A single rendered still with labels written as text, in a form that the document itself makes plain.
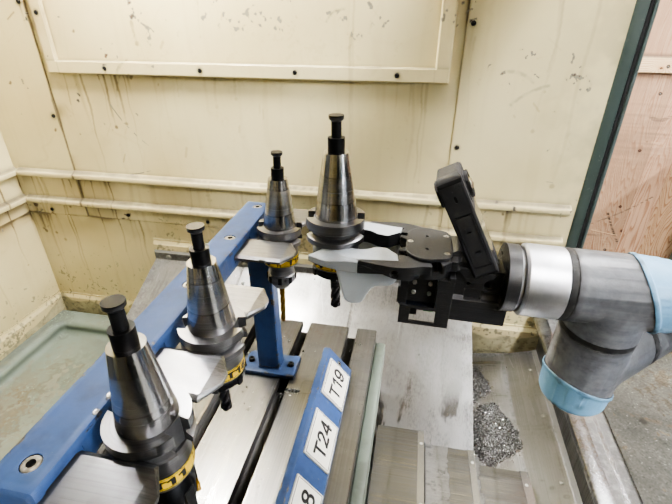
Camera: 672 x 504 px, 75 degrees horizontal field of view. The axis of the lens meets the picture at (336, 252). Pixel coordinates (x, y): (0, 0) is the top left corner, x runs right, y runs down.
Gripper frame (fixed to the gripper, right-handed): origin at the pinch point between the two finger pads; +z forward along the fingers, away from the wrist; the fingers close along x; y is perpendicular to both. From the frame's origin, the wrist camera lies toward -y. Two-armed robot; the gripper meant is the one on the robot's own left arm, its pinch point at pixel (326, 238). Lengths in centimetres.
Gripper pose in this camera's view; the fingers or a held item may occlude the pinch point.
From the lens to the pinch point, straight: 47.5
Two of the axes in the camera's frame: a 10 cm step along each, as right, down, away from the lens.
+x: 1.9, -4.7, 8.6
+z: -9.8, -1.1, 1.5
